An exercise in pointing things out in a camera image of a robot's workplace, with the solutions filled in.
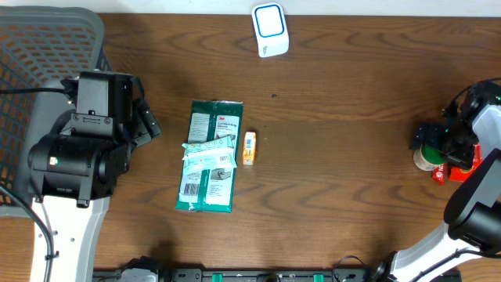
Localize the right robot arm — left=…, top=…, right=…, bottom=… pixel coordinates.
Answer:
left=370, top=78, right=500, bottom=281

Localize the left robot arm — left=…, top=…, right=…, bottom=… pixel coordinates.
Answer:
left=21, top=70, right=161, bottom=281

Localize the white barcode scanner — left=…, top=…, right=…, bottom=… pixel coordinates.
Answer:
left=251, top=2, right=290, bottom=58

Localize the green 3M gloves package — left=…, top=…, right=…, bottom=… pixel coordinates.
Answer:
left=175, top=101, right=243, bottom=213

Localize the green lid jar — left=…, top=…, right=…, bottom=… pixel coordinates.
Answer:
left=413, top=145, right=446, bottom=172

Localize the red snack bag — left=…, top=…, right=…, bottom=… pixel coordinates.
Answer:
left=448, top=143, right=482, bottom=183

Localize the red instant coffee stick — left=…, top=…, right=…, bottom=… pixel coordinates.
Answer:
left=432, top=164, right=447, bottom=185

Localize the grey plastic mesh basket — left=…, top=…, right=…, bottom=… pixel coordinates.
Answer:
left=1, top=6, right=111, bottom=202

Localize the orange snack packet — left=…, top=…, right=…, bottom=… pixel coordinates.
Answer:
left=243, top=132, right=257, bottom=165

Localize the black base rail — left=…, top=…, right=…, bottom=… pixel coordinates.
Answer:
left=93, top=267, right=463, bottom=282

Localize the pale green wipes pack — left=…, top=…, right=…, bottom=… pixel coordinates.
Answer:
left=182, top=136, right=237, bottom=175

